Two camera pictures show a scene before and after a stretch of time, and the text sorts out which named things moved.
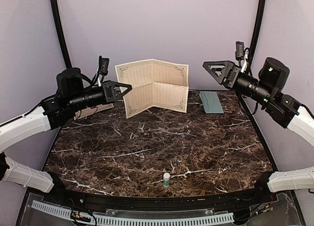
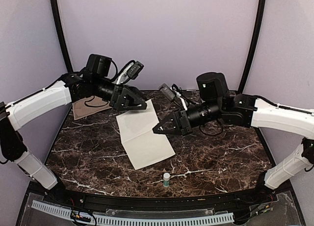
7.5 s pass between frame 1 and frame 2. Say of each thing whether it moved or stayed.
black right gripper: moved
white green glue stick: stayed
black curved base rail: stayed
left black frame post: stayed
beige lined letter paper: moved
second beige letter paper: stayed
